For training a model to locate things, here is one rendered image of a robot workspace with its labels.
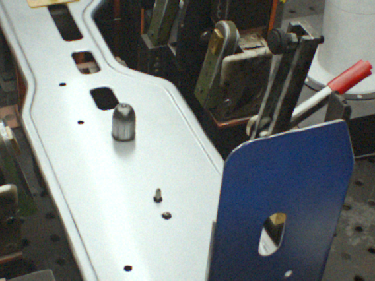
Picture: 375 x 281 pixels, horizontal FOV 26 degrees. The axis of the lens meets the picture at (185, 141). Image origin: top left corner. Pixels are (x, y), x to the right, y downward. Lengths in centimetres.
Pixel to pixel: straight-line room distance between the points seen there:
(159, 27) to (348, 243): 48
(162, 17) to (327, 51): 40
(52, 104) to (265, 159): 57
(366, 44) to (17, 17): 61
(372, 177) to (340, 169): 88
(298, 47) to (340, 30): 57
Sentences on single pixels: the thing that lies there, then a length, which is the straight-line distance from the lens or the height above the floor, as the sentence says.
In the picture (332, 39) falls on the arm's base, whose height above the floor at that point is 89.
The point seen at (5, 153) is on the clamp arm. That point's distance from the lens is 91.
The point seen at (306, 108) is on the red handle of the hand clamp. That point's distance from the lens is 98.
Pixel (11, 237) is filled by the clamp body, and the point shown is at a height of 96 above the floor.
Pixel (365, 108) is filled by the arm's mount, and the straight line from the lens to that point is 147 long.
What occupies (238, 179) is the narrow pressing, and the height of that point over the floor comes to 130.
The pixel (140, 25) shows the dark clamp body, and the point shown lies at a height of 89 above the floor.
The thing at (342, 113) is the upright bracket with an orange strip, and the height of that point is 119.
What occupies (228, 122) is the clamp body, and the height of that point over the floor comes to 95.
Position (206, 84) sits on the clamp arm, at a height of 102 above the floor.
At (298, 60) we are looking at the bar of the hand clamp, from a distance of 90.
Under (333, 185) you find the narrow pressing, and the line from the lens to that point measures 64.
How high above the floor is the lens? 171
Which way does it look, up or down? 42 degrees down
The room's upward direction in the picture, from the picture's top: 5 degrees clockwise
